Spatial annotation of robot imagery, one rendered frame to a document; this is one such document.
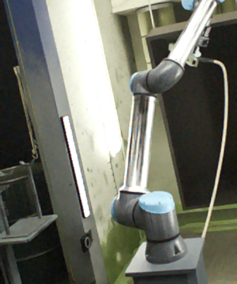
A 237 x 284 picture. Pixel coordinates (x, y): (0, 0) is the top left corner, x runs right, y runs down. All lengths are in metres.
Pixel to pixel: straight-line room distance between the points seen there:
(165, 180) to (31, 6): 2.09
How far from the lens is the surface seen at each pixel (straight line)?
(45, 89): 2.65
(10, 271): 2.47
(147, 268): 1.93
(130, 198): 2.01
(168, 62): 2.03
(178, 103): 3.13
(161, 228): 1.90
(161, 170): 4.11
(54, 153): 2.69
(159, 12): 3.98
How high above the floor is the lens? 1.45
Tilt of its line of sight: 9 degrees down
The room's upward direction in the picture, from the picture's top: 11 degrees counter-clockwise
